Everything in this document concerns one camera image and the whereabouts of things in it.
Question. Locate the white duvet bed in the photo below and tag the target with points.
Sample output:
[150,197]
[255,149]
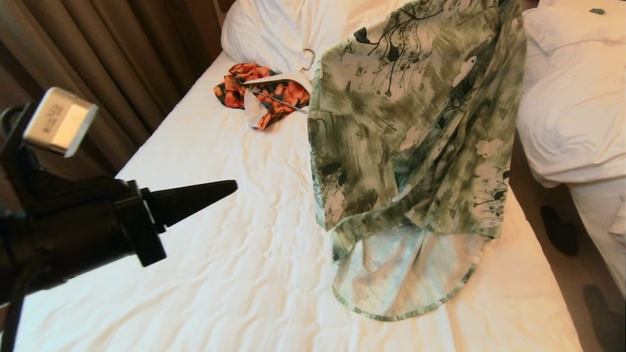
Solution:
[572,98]

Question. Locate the small green card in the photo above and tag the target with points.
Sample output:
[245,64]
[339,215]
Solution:
[597,10]

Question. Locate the green floral short-sleeve shirt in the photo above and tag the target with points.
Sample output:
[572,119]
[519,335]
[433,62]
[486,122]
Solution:
[415,122]

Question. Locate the white hanger with metal hook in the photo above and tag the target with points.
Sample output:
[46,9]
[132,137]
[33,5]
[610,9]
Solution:
[274,77]

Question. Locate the brown curtain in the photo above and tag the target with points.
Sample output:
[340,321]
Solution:
[73,49]

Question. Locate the orange floral garment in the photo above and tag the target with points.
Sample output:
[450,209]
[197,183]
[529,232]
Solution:
[230,93]

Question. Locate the white sheeted bed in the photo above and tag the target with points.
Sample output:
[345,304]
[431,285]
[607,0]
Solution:
[220,269]

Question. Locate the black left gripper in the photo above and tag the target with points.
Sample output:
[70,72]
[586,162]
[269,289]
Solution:
[88,230]

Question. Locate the white pillow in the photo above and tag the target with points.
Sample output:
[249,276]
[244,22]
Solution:
[274,29]

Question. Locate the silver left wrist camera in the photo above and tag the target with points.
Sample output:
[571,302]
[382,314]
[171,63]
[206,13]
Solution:
[58,122]

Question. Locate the black slipper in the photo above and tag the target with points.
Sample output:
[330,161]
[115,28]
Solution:
[560,230]

